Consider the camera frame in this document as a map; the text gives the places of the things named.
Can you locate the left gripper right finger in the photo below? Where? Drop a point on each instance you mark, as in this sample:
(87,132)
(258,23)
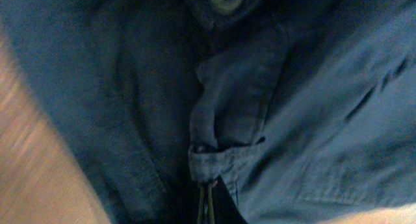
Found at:
(210,205)

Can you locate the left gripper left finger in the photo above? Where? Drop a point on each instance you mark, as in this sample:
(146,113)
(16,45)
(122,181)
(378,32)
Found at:
(201,204)

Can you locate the navy blue shorts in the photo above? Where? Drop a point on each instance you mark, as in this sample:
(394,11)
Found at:
(300,110)

